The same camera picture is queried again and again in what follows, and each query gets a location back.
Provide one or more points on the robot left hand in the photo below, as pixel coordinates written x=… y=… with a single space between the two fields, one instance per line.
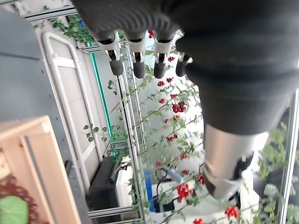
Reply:
x=224 y=58

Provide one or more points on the red woven basket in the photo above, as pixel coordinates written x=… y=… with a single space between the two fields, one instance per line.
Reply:
x=19 y=198

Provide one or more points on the red berry branch plant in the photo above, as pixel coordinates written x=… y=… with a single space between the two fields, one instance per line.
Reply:
x=177 y=144

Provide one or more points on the aluminium profile rack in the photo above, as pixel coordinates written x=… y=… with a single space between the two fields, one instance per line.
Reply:
x=130 y=130

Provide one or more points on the green led strip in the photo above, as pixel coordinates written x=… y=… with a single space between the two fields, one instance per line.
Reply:
x=102 y=95

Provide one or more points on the green ivy vine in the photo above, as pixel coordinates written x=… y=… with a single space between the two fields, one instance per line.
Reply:
x=72 y=29

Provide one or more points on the white plastic container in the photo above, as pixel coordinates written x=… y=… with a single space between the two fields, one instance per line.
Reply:
x=123 y=186

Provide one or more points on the black box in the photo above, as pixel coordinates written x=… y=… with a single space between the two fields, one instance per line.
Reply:
x=104 y=184

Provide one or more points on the light wooden table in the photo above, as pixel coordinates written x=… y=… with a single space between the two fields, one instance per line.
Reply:
x=32 y=163

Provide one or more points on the green fruit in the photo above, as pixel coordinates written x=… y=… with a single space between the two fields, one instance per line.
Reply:
x=12 y=211

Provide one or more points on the aluminium profile post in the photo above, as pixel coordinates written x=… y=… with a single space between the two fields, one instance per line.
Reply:
x=289 y=154

